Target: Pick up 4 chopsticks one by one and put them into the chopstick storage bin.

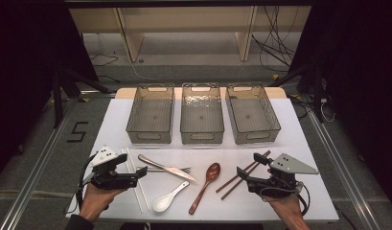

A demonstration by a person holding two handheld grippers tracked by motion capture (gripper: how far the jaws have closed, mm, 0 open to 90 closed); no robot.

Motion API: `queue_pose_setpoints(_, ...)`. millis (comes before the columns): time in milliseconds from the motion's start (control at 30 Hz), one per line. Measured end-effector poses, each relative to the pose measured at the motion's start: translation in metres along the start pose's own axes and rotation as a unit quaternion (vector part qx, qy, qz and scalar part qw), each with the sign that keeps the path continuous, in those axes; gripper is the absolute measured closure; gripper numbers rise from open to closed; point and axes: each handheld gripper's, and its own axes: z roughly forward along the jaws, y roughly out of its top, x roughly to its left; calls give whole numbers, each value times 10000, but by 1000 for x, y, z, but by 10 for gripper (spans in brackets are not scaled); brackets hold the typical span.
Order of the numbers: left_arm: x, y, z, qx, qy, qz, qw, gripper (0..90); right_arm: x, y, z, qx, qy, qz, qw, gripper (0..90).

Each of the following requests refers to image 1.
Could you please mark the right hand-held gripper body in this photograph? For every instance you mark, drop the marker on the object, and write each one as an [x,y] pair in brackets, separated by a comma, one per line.
[289,166]

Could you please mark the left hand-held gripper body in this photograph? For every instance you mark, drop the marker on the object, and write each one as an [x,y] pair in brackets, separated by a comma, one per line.
[115,180]

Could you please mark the steel fork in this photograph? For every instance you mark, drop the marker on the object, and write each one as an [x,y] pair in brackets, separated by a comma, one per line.
[155,169]

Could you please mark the brown wooden chopstick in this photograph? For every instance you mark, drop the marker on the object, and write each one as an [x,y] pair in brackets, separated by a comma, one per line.
[232,191]
[225,185]

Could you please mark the brown wooden spoon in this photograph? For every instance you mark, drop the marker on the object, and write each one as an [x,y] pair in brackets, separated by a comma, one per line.
[213,172]

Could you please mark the steel table knife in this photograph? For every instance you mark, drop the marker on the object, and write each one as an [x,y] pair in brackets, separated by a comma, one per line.
[177,172]

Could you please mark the white ceramic spoon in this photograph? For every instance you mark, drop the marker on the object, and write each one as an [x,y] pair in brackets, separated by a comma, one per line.
[161,202]

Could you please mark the smoky clear plastic bin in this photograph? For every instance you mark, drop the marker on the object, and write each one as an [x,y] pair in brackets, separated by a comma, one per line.
[251,115]
[150,115]
[201,115]

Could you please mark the person's left hand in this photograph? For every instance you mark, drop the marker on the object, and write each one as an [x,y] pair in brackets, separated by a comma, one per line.
[94,202]

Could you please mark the person's right hand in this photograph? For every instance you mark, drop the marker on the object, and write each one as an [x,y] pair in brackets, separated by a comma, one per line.
[286,206]

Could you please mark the black tripod stand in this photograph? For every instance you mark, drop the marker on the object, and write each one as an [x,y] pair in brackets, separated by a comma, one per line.
[57,102]
[317,96]

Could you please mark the black curtain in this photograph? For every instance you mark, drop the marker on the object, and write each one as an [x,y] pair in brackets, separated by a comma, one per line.
[359,64]
[24,64]

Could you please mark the beige wooden desk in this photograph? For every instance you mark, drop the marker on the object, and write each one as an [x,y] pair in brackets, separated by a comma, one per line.
[190,19]

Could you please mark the long aluminium rail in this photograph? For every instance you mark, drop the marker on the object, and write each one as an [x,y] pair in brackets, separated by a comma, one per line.
[343,172]
[27,188]

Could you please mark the short aluminium rail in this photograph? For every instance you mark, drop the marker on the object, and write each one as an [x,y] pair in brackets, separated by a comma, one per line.
[97,94]

